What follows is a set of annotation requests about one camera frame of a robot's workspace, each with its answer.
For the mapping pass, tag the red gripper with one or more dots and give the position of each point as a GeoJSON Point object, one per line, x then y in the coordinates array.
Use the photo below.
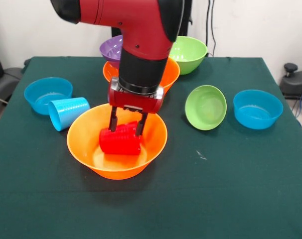
{"type": "Point", "coordinates": [133, 102]}

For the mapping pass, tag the red cup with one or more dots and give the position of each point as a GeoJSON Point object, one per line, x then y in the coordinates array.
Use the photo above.
{"type": "Point", "coordinates": [119, 144]}

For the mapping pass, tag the large orange bowl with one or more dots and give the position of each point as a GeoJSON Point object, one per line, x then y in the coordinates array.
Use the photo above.
{"type": "Point", "coordinates": [81, 149]}
{"type": "Point", "coordinates": [171, 74]}

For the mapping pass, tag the blue cup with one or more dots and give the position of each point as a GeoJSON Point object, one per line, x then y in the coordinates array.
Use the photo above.
{"type": "Point", "coordinates": [66, 113]}

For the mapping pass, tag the purple bowl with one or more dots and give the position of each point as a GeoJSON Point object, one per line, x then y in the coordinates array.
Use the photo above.
{"type": "Point", "coordinates": [111, 49]}

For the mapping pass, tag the small green bowl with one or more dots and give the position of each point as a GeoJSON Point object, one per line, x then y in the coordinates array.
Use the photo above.
{"type": "Point", "coordinates": [205, 108]}

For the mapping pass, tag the large green bowl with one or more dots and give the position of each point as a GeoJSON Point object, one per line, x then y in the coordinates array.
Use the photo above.
{"type": "Point", "coordinates": [188, 54]}

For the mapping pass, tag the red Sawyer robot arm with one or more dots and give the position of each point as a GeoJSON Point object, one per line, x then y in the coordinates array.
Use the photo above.
{"type": "Point", "coordinates": [141, 37]}

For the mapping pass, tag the dark green table cloth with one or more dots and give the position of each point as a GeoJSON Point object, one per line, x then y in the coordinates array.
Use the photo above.
{"type": "Point", "coordinates": [151, 204]}

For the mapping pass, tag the blue bowl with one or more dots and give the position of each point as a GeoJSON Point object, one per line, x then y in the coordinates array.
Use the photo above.
{"type": "Point", "coordinates": [258, 112]}
{"type": "Point", "coordinates": [46, 92]}

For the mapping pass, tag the black pedestal foot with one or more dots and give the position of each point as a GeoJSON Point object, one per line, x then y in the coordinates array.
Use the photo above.
{"type": "Point", "coordinates": [296, 82]}
{"type": "Point", "coordinates": [6, 82]}

